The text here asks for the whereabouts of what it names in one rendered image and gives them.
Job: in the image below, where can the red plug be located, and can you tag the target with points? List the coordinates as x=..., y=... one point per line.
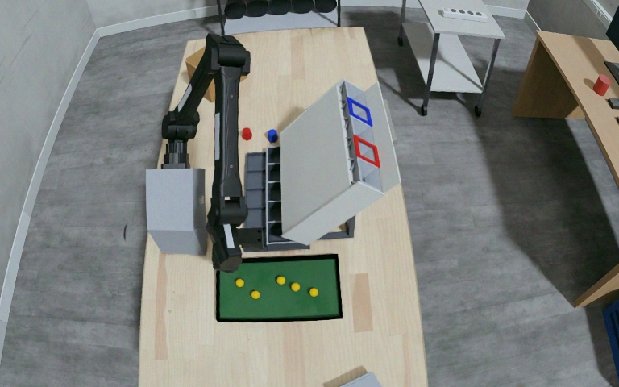
x=247, y=135

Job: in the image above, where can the red square frame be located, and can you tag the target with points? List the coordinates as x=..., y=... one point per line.
x=356, y=138

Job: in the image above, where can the blue square band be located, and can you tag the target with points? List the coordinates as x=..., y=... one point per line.
x=369, y=122

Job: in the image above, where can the blue plug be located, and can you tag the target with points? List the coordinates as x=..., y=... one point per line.
x=272, y=135

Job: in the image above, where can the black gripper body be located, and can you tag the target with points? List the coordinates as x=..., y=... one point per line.
x=215, y=260

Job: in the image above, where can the brown cardboard box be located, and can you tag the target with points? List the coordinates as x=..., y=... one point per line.
x=191, y=65

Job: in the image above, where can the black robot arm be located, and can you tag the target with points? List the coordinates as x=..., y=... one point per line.
x=226, y=182

